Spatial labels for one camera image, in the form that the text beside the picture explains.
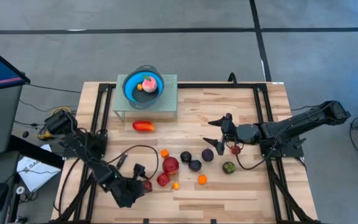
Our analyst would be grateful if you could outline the large red apple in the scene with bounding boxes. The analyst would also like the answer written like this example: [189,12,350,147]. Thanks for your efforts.
[162,156,180,175]

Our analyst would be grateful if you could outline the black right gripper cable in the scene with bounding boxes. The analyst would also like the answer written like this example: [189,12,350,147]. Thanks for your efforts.
[224,141,273,171]

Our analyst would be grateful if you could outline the black hook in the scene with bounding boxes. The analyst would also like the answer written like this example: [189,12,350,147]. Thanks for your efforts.
[227,72,239,87]

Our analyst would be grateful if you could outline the black metal beam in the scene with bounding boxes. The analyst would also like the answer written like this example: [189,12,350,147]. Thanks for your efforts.
[9,134,65,170]

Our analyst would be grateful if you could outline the black aluminium table frame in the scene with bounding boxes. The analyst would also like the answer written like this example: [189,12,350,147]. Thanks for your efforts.
[50,81,323,224]

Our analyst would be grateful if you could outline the dark eggplant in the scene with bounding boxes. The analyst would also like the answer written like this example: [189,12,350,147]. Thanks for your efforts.
[222,161,237,175]

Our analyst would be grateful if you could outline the pale green metal riser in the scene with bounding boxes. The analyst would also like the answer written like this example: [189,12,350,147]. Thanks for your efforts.
[112,73,179,122]

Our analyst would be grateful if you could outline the black left wrist camera cable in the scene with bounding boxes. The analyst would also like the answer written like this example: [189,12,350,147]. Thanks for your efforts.
[104,144,160,181]

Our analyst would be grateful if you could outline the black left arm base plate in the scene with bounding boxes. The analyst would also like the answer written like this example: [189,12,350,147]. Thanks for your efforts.
[61,131,109,159]

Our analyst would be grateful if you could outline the yellow plug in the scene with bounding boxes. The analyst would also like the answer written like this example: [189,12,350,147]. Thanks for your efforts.
[37,129,54,141]

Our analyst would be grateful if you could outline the blue collapsible bowl grey rim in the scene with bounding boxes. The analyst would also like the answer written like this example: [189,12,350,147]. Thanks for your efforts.
[122,65,165,110]

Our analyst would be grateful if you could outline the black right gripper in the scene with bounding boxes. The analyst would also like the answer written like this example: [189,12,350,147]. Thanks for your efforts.
[202,112,262,156]

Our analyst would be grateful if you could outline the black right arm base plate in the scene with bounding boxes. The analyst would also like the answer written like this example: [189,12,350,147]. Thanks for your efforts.
[259,136,305,159]

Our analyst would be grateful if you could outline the pink peach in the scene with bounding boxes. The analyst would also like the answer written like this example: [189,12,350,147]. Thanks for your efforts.
[141,74,158,94]

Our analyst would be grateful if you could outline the white booklet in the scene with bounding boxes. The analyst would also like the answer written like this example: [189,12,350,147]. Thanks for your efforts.
[16,155,62,193]

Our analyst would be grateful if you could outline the black plum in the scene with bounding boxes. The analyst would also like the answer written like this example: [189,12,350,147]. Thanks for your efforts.
[180,151,193,164]

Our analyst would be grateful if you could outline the black tool silver tip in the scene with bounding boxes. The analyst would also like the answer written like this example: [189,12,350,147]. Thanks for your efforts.
[116,152,129,170]

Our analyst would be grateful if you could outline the red bell pepper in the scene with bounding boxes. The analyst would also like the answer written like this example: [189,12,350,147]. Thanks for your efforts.
[132,120,156,133]

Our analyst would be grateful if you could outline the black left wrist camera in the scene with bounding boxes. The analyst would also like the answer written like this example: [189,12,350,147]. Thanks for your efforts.
[133,162,148,180]

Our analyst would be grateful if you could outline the thin black cable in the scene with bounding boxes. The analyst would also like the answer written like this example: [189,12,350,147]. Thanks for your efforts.
[26,82,83,95]

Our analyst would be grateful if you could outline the red yellow apple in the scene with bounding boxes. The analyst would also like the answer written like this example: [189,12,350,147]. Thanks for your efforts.
[156,172,171,188]

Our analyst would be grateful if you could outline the purple wrinkled passion fruit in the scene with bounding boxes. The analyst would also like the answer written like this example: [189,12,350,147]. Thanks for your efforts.
[201,148,215,162]
[188,159,203,173]

